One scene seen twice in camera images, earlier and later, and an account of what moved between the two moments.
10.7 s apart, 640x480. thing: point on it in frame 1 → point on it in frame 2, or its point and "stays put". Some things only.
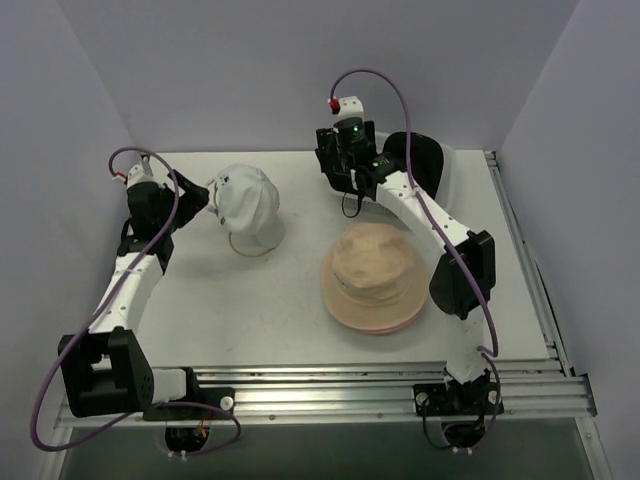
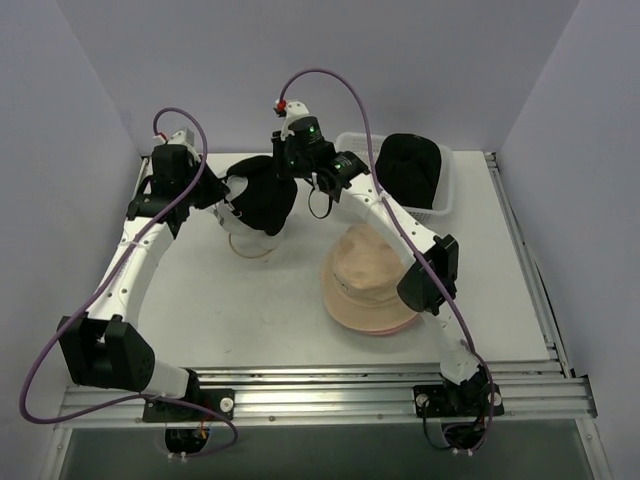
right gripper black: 331,163 → 282,157
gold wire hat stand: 245,254 stays put
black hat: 426,159 stays put
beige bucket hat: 374,277 stays put
